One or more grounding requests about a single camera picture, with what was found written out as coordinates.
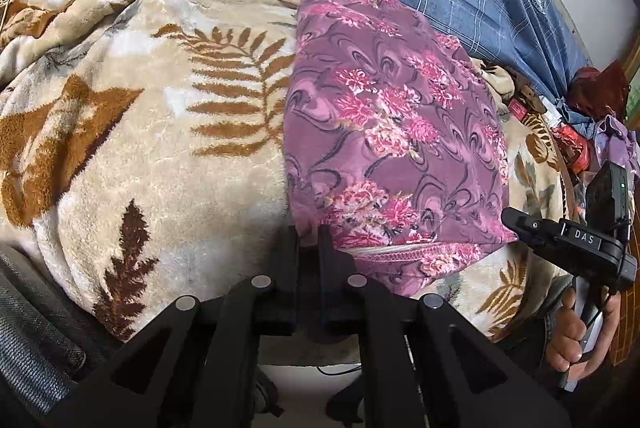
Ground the purple floral garment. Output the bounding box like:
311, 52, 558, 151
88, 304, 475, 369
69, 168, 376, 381
283, 0, 514, 296

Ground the lilac clothes pile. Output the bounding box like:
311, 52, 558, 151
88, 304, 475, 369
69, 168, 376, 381
593, 115, 639, 177

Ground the right hand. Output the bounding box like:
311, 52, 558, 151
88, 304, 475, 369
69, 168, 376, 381
546, 287, 620, 382

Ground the red plastic packet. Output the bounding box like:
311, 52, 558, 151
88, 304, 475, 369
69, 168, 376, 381
552, 125, 590, 174

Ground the dark red cloth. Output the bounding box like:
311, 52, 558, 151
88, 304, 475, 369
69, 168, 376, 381
565, 60, 629, 122

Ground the beige leaf pattern blanket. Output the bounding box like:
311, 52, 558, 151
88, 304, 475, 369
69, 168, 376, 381
1, 0, 572, 340

